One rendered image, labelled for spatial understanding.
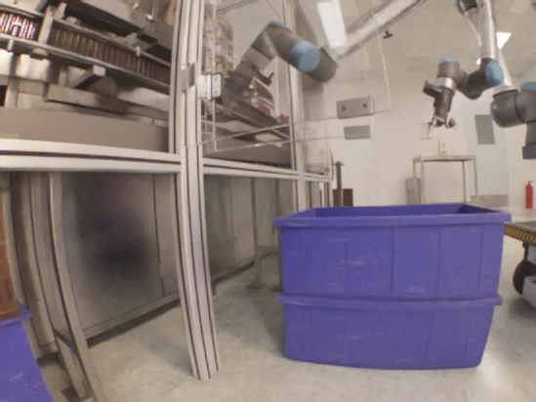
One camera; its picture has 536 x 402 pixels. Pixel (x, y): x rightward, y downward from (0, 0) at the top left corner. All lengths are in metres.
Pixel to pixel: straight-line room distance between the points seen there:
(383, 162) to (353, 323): 4.89
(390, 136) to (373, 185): 1.04
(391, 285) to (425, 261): 0.10
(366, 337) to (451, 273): 0.27
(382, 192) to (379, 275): 4.82
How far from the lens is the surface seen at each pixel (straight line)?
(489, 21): 1.37
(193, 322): 0.70
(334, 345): 0.79
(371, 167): 5.49
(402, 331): 0.75
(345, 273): 0.69
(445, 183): 5.61
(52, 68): 1.07
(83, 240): 0.83
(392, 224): 0.65
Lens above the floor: 0.50
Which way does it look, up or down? 2 degrees down
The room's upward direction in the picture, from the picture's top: 3 degrees counter-clockwise
